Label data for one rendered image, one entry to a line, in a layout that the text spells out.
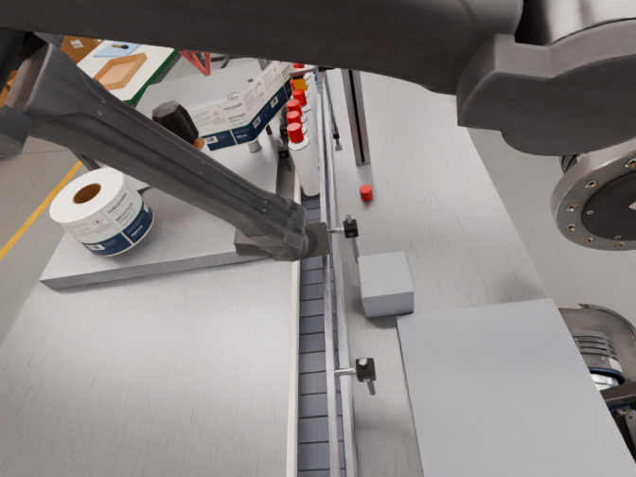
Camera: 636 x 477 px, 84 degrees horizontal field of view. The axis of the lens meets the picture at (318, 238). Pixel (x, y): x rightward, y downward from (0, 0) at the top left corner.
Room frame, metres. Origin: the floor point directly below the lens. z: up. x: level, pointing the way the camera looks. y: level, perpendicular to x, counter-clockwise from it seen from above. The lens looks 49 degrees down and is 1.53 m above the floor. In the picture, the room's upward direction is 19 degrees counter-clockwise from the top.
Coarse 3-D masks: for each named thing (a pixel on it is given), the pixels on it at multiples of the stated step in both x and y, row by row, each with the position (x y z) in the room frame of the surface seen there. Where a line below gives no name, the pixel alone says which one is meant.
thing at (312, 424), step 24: (312, 216) 0.64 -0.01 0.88; (312, 264) 0.49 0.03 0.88; (312, 288) 0.43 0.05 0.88; (312, 312) 0.37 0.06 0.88; (312, 336) 0.32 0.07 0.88; (336, 336) 0.31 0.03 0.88; (312, 360) 0.28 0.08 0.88; (336, 360) 0.26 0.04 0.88; (312, 384) 0.23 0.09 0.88; (336, 384) 0.22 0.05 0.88; (312, 408) 0.19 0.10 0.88; (312, 432) 0.16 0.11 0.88; (312, 456) 0.12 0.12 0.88
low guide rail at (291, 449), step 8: (296, 176) 0.77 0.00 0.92; (296, 184) 0.74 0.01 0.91; (296, 192) 0.70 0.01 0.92; (296, 200) 0.68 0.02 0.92; (296, 264) 0.48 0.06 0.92; (296, 272) 0.46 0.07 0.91; (296, 280) 0.44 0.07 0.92; (296, 288) 0.42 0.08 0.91; (296, 296) 0.40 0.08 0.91; (296, 304) 0.38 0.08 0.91; (296, 312) 0.37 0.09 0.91; (296, 320) 0.35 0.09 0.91; (296, 328) 0.33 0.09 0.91; (296, 336) 0.32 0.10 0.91; (296, 344) 0.30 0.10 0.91; (296, 352) 0.29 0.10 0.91; (296, 360) 0.27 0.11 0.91; (296, 368) 0.26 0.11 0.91; (296, 376) 0.25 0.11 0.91; (296, 384) 0.23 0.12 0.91; (296, 392) 0.22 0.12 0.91; (296, 400) 0.21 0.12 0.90; (296, 408) 0.20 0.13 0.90; (288, 416) 0.18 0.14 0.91; (296, 416) 0.18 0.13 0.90; (288, 424) 0.17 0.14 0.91; (296, 424) 0.17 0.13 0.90; (288, 432) 0.16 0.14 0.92; (296, 432) 0.16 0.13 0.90; (288, 440) 0.15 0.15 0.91; (296, 440) 0.15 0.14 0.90; (288, 448) 0.14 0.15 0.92; (296, 448) 0.14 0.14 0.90; (288, 456) 0.13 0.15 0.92; (296, 456) 0.13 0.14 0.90; (288, 464) 0.12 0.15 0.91; (296, 464) 0.12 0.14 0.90; (288, 472) 0.11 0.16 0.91; (296, 472) 0.11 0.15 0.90
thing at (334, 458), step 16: (320, 96) 1.05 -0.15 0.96; (320, 112) 0.96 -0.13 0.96; (320, 128) 0.88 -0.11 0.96; (320, 144) 0.81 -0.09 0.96; (320, 160) 0.74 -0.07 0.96; (320, 176) 0.68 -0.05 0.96; (320, 192) 0.62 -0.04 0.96; (336, 416) 0.15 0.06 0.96; (336, 432) 0.13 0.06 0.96; (336, 448) 0.11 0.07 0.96; (336, 464) 0.09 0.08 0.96
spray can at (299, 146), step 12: (288, 132) 0.73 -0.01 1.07; (300, 132) 0.72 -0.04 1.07; (288, 144) 0.74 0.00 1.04; (300, 144) 0.71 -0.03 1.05; (300, 156) 0.71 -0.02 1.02; (312, 156) 0.72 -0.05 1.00; (300, 168) 0.71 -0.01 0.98; (312, 168) 0.71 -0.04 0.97; (300, 180) 0.72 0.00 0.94; (312, 180) 0.71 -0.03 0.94; (312, 192) 0.71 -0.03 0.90
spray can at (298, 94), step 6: (294, 90) 0.89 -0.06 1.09; (300, 90) 0.88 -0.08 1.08; (294, 96) 0.87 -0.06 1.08; (300, 96) 0.86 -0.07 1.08; (300, 102) 0.86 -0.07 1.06; (306, 102) 0.87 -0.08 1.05; (306, 108) 0.86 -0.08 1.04; (306, 114) 0.85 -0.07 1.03; (312, 114) 0.87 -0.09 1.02; (312, 120) 0.86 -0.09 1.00; (312, 126) 0.86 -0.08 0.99; (312, 132) 0.86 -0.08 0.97; (318, 150) 0.86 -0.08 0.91; (318, 156) 0.85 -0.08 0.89
